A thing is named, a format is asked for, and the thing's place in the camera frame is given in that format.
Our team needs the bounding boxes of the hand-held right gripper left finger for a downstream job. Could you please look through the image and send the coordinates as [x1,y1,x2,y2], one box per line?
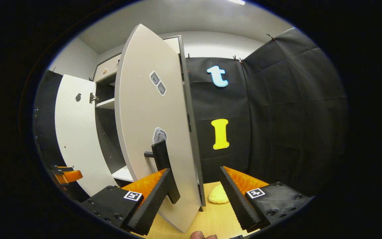
[79,168,172,236]

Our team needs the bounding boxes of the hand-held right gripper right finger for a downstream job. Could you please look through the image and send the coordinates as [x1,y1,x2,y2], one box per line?
[220,165,312,233]

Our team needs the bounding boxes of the white shoe cabinet door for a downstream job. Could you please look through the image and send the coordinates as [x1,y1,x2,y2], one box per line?
[114,23,202,233]
[54,74,118,197]

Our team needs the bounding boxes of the white shoe cabinet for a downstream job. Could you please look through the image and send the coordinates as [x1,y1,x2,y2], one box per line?
[92,35,207,213]

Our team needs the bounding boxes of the white cabinet shelf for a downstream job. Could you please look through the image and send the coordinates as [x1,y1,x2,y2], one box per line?
[111,165,135,182]
[95,98,116,110]

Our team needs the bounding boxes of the yellow soft object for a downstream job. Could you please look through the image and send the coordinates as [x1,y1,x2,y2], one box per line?
[208,184,230,204]

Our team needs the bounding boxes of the black backdrop cloth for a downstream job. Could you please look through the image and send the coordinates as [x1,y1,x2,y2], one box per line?
[33,70,90,203]
[186,27,349,199]

